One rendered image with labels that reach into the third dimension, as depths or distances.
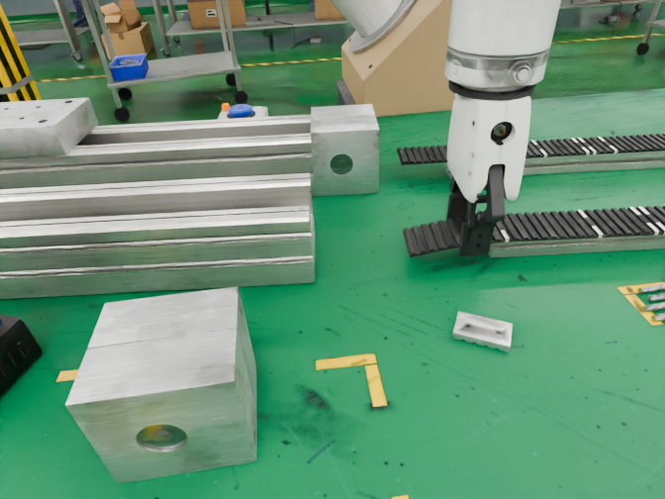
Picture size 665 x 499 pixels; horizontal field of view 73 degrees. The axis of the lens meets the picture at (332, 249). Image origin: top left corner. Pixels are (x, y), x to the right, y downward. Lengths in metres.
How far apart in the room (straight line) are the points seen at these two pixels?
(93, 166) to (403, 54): 0.55
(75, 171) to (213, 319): 0.42
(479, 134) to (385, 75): 0.50
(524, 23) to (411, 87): 0.53
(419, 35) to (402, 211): 0.39
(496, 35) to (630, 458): 0.33
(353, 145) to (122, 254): 0.31
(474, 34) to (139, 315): 0.33
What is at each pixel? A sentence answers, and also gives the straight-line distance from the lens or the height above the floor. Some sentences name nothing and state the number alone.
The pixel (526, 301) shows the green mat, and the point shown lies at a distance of 0.49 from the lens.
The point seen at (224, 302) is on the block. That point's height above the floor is 0.87.
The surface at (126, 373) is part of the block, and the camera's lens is 0.32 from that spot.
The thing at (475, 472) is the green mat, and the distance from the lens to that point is 0.37.
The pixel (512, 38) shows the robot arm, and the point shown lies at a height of 1.02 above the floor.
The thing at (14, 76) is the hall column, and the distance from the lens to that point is 3.75.
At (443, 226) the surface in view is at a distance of 0.53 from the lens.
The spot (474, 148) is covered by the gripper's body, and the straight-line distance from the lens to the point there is 0.43.
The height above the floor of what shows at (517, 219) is 0.81.
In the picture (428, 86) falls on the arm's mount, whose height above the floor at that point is 0.83.
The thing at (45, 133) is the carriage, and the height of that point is 0.90.
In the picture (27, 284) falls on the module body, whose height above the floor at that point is 0.80.
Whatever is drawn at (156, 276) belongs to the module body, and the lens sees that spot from 0.51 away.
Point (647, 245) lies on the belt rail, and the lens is 0.62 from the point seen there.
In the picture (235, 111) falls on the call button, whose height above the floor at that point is 0.85.
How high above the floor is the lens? 1.10
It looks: 37 degrees down
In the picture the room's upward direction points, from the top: 3 degrees counter-clockwise
